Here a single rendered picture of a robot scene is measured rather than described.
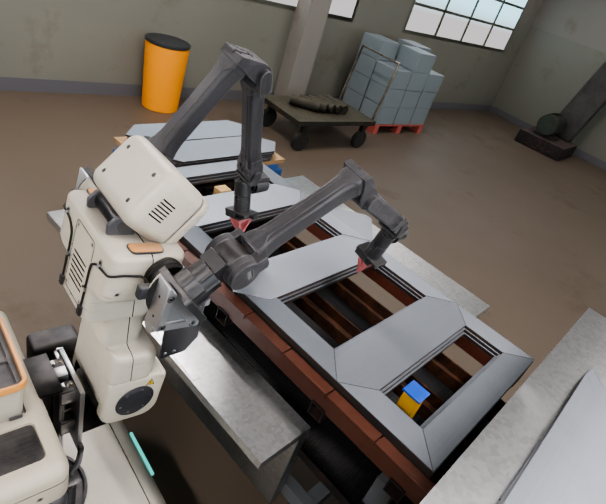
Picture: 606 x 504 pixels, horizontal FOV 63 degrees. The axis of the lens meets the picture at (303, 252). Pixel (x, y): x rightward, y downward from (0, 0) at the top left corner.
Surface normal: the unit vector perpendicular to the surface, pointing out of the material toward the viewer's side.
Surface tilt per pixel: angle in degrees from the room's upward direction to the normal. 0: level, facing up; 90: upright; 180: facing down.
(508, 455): 0
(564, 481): 0
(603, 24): 90
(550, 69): 90
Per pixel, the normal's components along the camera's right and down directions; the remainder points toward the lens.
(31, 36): 0.61, 0.57
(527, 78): -0.75, 0.16
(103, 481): 0.28, -0.80
